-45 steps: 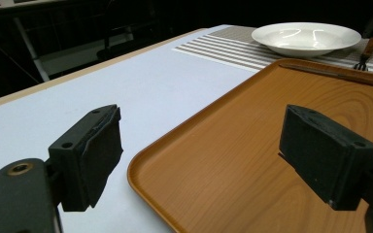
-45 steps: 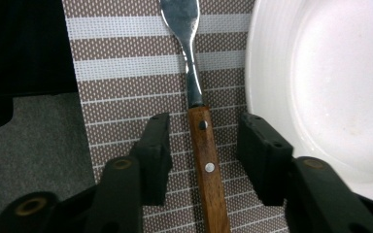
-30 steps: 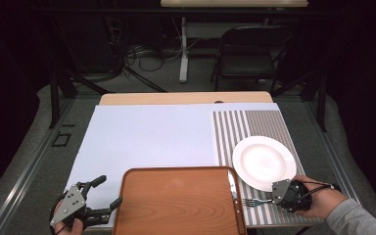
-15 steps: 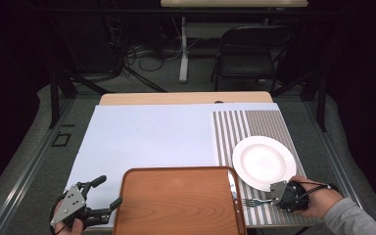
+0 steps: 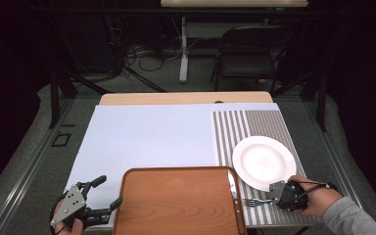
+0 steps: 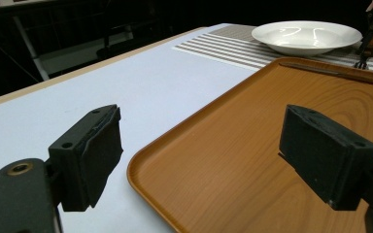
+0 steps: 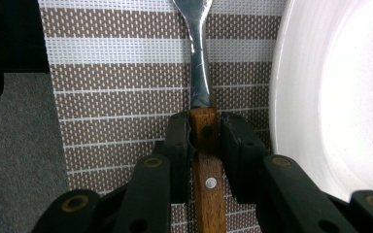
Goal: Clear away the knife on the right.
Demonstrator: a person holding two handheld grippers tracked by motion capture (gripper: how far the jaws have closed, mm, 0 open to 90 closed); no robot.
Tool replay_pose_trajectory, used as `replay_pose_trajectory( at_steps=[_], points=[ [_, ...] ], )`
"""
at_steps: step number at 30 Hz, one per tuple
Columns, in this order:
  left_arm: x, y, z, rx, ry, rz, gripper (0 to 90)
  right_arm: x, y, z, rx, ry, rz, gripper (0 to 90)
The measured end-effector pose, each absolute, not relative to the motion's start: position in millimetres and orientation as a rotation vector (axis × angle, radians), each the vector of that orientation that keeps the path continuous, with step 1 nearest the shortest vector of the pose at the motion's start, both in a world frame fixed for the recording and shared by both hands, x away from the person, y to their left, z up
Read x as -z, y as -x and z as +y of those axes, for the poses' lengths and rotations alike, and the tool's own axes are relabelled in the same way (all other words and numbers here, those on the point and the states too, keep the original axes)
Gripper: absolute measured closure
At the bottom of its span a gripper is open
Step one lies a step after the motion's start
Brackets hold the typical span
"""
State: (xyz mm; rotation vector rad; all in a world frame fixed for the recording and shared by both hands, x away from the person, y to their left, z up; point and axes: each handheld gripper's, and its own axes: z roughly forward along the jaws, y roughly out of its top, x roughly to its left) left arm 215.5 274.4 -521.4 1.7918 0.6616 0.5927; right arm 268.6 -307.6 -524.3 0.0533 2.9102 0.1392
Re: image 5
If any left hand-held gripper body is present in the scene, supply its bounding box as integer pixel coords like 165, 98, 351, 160
49, 182, 96, 228

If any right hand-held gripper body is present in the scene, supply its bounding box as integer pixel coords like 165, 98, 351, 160
267, 180, 309, 212

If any fork with wooden handle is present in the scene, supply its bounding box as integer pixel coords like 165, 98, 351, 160
242, 197, 272, 209

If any white round plate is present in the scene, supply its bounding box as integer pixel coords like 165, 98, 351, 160
232, 135, 298, 193

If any brown wooden tray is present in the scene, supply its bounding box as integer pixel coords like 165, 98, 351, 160
112, 165, 248, 235

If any person's left hand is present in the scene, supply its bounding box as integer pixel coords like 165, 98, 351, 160
54, 218, 85, 235

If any person's right hand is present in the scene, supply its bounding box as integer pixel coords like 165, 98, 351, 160
287, 174, 343, 219

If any white board sheet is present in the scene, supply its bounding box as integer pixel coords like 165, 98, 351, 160
63, 102, 280, 228

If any striped grey white placemat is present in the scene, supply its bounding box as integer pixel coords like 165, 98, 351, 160
212, 110, 321, 228

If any black metal stand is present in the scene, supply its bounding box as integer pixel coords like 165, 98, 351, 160
270, 69, 328, 133
48, 69, 112, 130

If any black metal rod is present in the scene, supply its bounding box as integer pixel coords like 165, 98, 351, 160
122, 66, 168, 93

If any black folding chair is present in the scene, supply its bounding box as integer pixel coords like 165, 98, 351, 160
210, 24, 297, 94

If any white desk with metal leg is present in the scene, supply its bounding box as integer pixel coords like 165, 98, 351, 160
160, 0, 309, 84

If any black cable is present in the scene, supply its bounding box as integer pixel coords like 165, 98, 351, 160
49, 194, 67, 235
293, 182, 329, 201

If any black wrist strap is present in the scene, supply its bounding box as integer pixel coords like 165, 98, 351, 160
325, 181, 340, 193

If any grey metal floor rail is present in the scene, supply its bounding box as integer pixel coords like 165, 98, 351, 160
302, 97, 376, 235
0, 97, 76, 235

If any tangle of floor cables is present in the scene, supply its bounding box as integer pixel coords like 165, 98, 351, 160
106, 16, 200, 86

